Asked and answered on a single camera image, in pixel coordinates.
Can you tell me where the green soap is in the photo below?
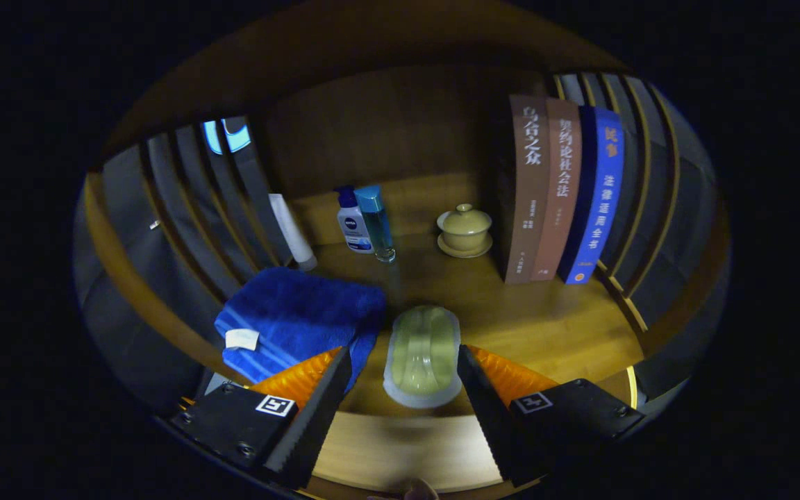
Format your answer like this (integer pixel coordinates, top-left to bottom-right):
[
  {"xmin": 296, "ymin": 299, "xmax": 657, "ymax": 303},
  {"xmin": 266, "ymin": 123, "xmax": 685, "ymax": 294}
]
[{"xmin": 383, "ymin": 305, "xmax": 463, "ymax": 408}]

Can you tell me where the brown wooden cabinet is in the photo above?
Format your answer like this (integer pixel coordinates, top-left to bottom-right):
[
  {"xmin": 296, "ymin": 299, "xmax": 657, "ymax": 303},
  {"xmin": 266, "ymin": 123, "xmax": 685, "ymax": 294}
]
[{"xmin": 74, "ymin": 0, "xmax": 733, "ymax": 500}]

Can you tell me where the blue book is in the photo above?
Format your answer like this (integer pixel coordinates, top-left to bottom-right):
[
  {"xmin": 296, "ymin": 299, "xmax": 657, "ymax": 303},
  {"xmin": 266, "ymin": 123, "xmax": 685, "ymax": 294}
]
[{"xmin": 557, "ymin": 106, "xmax": 625, "ymax": 285}]

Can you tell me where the brown wooden countertop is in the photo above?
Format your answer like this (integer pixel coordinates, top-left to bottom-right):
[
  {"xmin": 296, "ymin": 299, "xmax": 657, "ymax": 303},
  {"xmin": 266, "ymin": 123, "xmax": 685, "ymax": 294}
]
[{"xmin": 219, "ymin": 233, "xmax": 645, "ymax": 417}]

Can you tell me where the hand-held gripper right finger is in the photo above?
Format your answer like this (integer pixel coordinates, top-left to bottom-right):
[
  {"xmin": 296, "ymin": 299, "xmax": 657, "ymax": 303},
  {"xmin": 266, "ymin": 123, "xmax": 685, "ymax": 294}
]
[{"xmin": 457, "ymin": 344, "xmax": 646, "ymax": 487}]

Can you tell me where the white tube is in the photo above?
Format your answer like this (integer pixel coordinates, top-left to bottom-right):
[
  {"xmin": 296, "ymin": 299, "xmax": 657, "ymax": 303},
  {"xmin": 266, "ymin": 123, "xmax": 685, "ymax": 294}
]
[{"xmin": 268, "ymin": 193, "xmax": 318, "ymax": 272}]

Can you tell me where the beige lidded teacup with saucer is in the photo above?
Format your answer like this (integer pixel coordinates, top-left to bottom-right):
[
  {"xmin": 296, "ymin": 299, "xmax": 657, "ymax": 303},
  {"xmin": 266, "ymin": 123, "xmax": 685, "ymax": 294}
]
[{"xmin": 436, "ymin": 203, "xmax": 494, "ymax": 259}]

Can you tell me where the reddish brown book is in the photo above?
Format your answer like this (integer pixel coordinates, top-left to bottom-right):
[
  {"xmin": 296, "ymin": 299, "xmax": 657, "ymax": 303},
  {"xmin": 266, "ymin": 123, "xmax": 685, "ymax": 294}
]
[{"xmin": 531, "ymin": 98, "xmax": 583, "ymax": 281}]

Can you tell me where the dark brown book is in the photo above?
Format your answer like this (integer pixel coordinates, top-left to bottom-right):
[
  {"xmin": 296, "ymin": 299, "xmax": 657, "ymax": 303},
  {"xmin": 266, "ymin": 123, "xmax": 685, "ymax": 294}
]
[{"xmin": 497, "ymin": 94, "xmax": 551, "ymax": 284}]

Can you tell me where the blue folded towel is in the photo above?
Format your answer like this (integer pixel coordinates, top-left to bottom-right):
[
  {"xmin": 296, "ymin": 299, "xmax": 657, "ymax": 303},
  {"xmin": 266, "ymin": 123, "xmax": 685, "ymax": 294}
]
[{"xmin": 215, "ymin": 267, "xmax": 387, "ymax": 393}]

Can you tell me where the white bottle with blue cap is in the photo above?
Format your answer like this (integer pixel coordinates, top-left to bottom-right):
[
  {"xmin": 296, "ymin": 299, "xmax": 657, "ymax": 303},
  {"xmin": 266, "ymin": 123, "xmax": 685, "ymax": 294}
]
[{"xmin": 335, "ymin": 185, "xmax": 374, "ymax": 254}]

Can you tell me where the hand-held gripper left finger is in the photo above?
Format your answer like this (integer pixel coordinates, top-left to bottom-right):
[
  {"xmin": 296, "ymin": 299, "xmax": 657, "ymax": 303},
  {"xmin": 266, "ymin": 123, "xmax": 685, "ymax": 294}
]
[{"xmin": 171, "ymin": 346, "xmax": 353, "ymax": 490}]

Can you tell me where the clear teal bottle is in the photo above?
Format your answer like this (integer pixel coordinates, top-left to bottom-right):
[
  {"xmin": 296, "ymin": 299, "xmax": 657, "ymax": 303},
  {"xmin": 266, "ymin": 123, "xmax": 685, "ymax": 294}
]
[{"xmin": 355, "ymin": 185, "xmax": 397, "ymax": 263}]

